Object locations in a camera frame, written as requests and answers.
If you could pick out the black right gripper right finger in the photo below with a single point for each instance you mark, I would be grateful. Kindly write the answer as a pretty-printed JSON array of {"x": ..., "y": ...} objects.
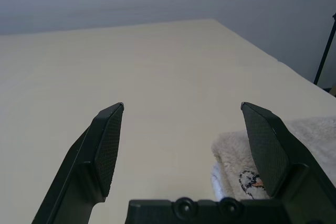
[{"x": 283, "y": 161}]

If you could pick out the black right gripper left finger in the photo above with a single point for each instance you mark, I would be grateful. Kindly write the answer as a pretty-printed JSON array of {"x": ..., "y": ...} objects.
[{"x": 84, "y": 161}]

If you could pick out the white folded towel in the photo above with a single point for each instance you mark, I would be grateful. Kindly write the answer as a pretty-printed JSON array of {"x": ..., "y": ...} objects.
[{"x": 218, "y": 182}]

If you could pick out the cream folded towel with print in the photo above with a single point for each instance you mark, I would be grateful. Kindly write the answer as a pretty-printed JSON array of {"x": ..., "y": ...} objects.
[{"x": 231, "y": 150}]

